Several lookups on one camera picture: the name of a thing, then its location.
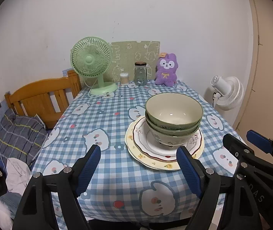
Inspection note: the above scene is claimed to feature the white standing fan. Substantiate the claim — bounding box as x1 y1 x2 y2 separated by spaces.
211 75 244 111

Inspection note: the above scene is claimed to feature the purple plush bunny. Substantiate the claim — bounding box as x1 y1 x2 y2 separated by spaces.
155 53 179 87

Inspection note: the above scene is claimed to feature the green desk fan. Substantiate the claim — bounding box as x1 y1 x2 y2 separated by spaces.
70 36 117 96

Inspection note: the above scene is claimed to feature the large scalloped yellow floral plate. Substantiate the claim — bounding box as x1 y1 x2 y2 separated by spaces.
124 116 205 171

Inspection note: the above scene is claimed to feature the glass jar with black lid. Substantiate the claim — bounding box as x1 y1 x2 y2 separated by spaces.
134 61 147 86

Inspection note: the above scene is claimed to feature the wooden bed headboard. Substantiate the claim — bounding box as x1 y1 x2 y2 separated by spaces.
5 70 82 129

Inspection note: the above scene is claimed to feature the beige door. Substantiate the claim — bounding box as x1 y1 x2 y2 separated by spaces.
234 0 273 139

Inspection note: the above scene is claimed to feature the ceramic bowl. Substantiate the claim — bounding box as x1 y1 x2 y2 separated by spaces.
145 92 204 129
148 125 200 147
145 112 200 136

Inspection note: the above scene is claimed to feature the grey plaid pillow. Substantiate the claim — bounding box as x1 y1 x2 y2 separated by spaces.
0 108 48 167

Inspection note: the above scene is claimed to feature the round yellow floral plate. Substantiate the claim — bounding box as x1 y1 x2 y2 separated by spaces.
127 145 203 167

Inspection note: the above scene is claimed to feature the green cartoon board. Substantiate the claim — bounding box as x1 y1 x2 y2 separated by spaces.
104 41 160 82

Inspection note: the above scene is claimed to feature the white crumpled cloth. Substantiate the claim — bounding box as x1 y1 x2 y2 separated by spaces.
6 157 31 196

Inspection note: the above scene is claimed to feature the small red white plate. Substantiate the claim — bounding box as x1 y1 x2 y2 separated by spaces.
132 116 204 162

